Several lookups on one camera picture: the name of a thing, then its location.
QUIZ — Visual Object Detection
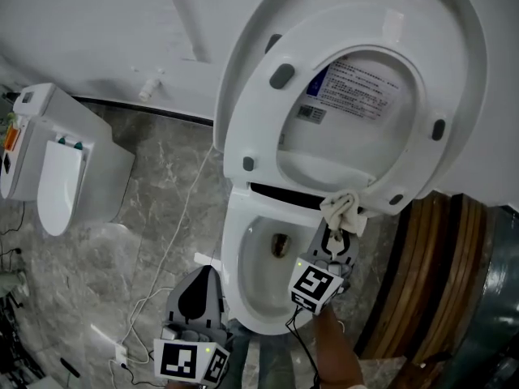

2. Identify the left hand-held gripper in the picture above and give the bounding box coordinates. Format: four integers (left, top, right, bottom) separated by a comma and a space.
152, 264, 235, 385

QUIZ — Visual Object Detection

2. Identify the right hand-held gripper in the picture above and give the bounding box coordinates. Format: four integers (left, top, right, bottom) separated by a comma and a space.
287, 218, 361, 315

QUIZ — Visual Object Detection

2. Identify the white wiping cloth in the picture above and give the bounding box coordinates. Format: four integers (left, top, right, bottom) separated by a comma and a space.
319, 190, 368, 237

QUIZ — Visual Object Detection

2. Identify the person's right forearm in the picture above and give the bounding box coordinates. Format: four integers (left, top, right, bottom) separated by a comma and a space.
311, 305, 366, 389

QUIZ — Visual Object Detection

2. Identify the person's left forearm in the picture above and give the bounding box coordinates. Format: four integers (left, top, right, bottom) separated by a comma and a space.
165, 378, 208, 389

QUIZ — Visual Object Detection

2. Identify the white smart toilet bowl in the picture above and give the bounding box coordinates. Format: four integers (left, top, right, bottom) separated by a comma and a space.
221, 180, 362, 336

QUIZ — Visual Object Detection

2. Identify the white toilet with tank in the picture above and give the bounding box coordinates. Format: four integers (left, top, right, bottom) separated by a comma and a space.
14, 82, 136, 237

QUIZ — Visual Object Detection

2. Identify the black stick with white tip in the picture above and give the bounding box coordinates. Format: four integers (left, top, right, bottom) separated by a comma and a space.
412, 352, 452, 371

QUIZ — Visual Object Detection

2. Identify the orange box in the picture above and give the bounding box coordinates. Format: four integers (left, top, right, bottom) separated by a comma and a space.
3, 126, 22, 152

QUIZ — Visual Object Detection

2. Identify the white power cable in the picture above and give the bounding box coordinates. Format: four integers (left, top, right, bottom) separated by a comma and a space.
108, 147, 216, 370

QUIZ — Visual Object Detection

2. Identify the white wall water valve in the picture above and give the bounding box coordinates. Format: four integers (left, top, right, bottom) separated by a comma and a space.
138, 78, 164, 102

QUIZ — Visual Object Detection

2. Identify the white wall duct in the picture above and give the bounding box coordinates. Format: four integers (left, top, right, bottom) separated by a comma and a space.
161, 0, 212, 62

